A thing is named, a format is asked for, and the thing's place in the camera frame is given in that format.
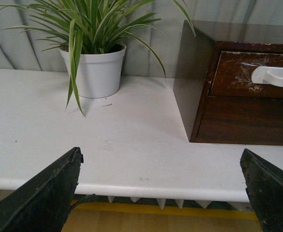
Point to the dark wooden drawer cabinet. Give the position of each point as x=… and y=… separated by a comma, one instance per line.
x=200, y=49

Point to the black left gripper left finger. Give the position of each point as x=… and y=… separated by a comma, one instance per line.
x=43, y=203

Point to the white plant pot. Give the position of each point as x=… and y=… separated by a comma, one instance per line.
x=98, y=75

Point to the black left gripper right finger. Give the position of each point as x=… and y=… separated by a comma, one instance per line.
x=264, y=187

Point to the green spider plant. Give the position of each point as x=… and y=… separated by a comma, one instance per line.
x=85, y=27

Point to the wooden drawer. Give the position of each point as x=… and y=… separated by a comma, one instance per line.
x=232, y=77
x=247, y=121

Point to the white drawer handle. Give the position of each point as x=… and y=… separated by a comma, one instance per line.
x=268, y=75

